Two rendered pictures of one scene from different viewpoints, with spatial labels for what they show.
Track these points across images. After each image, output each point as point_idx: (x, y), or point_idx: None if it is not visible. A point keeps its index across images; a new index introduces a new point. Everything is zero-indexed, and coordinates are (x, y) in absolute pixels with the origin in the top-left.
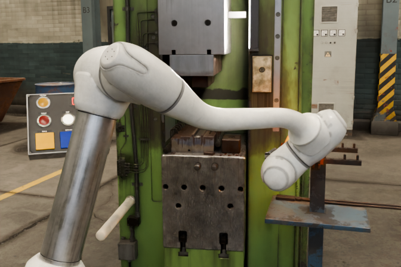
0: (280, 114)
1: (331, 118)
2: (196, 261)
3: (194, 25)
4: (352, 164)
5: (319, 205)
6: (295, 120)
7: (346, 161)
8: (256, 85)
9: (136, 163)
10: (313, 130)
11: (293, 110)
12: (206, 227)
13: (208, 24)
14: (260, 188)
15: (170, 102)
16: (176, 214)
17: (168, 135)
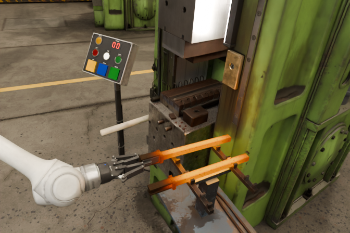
0: (3, 156)
1: (47, 184)
2: (160, 175)
3: (176, 9)
4: (203, 207)
5: (200, 209)
6: (15, 167)
7: (201, 201)
8: (225, 78)
9: (158, 94)
10: (32, 183)
11: (21, 157)
12: (164, 162)
13: (185, 11)
14: (216, 157)
15: None
16: (153, 142)
17: (185, 84)
